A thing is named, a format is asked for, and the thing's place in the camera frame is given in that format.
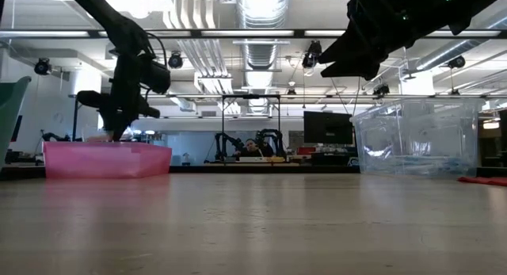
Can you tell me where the person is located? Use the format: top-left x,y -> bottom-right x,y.
233,138 -> 275,159

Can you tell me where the black cabinet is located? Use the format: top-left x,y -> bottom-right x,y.
311,146 -> 364,168

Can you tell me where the pink plastic bin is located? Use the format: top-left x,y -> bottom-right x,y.
41,140 -> 173,180

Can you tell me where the black computer monitor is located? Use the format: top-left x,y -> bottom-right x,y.
303,110 -> 355,146
10,114 -> 24,143

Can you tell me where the red flat plastic lid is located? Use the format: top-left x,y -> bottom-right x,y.
456,175 -> 507,188

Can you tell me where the black metal rig frame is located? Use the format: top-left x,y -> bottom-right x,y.
220,94 -> 283,159
70,93 -> 136,143

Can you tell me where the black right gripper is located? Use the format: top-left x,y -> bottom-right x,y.
317,0 -> 403,82

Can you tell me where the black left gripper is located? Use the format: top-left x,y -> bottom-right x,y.
76,48 -> 172,143

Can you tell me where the clear deep plastic bin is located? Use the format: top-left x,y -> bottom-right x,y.
349,97 -> 486,179

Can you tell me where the black ceiling spotlight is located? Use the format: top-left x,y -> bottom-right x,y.
32,57 -> 53,76
371,83 -> 391,98
300,40 -> 323,70
446,55 -> 467,71
166,52 -> 185,70

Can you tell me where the green plastic bin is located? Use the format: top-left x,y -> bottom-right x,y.
0,75 -> 32,170

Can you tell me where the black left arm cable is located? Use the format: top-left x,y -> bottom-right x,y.
146,31 -> 168,68

